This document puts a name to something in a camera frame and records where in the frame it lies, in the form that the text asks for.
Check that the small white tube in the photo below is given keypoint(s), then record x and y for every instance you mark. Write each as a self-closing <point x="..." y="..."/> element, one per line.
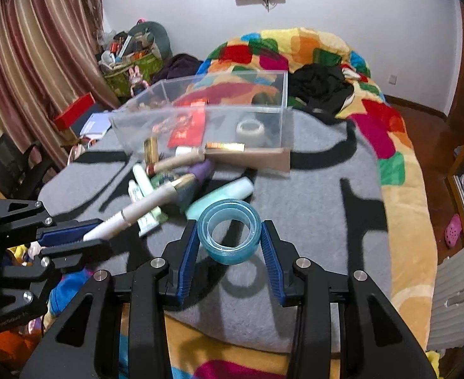
<point x="134" y="193"/>

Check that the small pale green tube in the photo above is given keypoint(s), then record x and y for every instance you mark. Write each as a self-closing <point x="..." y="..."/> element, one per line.
<point x="140" y="175"/>

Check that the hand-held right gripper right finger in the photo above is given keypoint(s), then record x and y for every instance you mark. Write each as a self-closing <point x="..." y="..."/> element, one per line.
<point x="271" y="260"/>

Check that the grey and black blanket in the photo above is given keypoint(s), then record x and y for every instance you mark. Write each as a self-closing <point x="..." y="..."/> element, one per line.
<point x="295" y="205"/>

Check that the black chair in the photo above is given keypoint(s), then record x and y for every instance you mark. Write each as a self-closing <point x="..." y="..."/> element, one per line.
<point x="3" y="166"/>

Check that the green and white tube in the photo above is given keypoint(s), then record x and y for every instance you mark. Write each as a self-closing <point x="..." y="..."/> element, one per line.
<point x="153" y="221"/>

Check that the colourful patchwork blanket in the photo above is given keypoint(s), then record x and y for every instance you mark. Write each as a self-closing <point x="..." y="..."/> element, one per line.
<point x="397" y="189"/>

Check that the white tape roll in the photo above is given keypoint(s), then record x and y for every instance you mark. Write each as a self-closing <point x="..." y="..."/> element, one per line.
<point x="242" y="132"/>

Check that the clear plastic box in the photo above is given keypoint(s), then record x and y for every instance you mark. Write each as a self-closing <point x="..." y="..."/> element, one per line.
<point x="271" y="87"/>

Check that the navy box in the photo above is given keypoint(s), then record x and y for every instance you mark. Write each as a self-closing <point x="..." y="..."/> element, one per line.
<point x="98" y="107"/>

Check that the beige cosmetic tube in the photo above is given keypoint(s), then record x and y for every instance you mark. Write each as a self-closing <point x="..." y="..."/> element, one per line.
<point x="263" y="160"/>

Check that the pink bunny toy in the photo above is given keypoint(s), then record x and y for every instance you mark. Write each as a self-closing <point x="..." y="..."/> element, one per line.
<point x="135" y="77"/>

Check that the red packet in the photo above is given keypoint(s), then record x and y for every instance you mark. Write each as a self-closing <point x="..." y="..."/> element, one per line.
<point x="186" y="126"/>

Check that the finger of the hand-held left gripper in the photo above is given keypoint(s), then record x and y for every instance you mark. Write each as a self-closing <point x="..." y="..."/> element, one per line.
<point x="66" y="233"/>
<point x="78" y="254"/>

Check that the purple cosmetic bottle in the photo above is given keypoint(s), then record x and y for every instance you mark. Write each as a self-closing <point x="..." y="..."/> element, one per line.
<point x="202" y="169"/>

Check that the striped curtain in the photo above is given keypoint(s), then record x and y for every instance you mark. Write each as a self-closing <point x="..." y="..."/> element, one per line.
<point x="30" y="47"/>

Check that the red box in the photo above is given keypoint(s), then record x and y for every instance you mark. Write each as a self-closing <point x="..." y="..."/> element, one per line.
<point x="74" y="112"/>

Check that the dark purple clothing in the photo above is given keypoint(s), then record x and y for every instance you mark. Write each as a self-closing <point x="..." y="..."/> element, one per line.
<point x="180" y="65"/>

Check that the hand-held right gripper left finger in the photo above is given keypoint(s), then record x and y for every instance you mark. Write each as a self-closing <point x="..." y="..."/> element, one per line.
<point x="188" y="252"/>

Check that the beige lipstick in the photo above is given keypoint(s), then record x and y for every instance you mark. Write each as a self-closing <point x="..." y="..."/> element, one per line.
<point x="176" y="162"/>

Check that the light blue notebook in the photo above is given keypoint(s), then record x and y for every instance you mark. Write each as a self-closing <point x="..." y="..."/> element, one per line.
<point x="96" y="124"/>

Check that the blue tape roll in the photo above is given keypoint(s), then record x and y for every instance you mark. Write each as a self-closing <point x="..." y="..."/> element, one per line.
<point x="228" y="254"/>

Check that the gold cylinder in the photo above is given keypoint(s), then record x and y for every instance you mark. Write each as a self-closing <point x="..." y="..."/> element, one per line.
<point x="152" y="150"/>

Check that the white plastic chair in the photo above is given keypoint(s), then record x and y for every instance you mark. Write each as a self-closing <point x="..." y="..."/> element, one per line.
<point x="453" y="284"/>

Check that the grey plush pillow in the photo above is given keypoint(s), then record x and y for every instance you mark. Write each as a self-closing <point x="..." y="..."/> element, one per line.
<point x="161" y="37"/>

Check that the pink clog shoe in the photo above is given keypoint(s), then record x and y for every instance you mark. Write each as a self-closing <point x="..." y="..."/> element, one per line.
<point x="453" y="231"/>

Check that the green storage bag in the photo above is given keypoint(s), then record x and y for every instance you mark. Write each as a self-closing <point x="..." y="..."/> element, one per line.
<point x="145" y="67"/>

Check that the white and gold cosmetic pen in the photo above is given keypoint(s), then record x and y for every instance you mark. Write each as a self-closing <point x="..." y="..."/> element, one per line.
<point x="145" y="207"/>

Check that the wall outlet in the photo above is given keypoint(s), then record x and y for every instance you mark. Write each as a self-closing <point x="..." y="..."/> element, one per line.
<point x="392" y="79"/>

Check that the black clothing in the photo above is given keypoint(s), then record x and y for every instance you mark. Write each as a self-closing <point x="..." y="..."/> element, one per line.
<point x="318" y="85"/>

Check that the mint green bottle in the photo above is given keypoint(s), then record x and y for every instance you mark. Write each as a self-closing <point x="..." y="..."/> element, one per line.
<point x="224" y="195"/>

